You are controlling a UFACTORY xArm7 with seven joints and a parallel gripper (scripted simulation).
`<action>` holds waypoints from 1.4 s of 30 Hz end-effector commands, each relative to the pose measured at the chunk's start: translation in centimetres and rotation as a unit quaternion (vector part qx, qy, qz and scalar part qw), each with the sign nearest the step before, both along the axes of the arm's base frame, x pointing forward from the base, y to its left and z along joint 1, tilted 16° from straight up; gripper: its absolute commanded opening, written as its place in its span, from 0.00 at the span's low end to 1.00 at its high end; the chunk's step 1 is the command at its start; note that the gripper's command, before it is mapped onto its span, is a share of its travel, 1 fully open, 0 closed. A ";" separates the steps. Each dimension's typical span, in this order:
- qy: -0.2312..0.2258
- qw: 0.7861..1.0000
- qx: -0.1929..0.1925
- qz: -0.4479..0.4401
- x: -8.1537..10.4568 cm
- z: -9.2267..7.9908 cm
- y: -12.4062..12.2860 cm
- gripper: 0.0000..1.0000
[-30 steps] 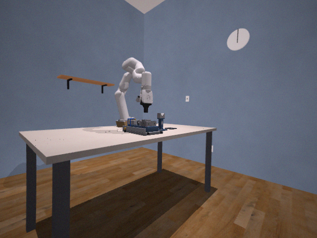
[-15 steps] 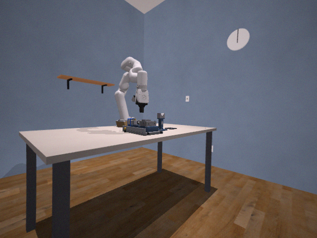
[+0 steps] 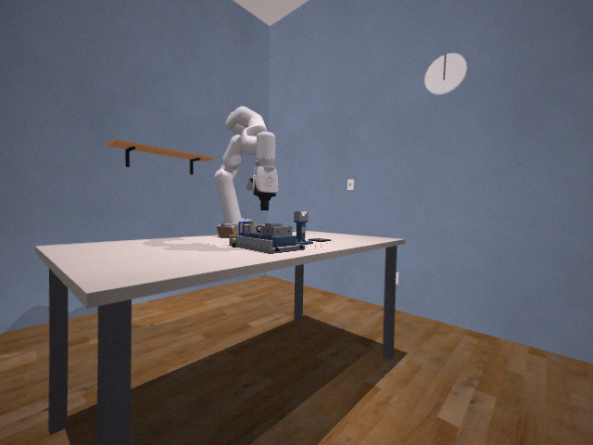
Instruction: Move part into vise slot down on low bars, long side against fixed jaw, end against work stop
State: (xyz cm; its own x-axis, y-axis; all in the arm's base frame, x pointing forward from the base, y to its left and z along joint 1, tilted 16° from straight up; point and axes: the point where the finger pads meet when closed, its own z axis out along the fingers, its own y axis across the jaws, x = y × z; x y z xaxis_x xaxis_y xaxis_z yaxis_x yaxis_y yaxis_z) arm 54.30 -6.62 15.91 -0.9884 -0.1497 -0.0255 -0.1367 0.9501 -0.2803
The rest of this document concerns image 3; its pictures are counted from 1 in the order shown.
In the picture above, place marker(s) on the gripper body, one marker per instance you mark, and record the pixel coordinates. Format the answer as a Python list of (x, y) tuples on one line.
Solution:
[(266, 179)]

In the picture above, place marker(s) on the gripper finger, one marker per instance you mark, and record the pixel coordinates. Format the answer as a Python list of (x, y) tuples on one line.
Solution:
[(268, 197), (262, 198)]

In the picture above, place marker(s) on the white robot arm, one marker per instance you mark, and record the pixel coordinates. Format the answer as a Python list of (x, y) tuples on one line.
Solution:
[(253, 139)]

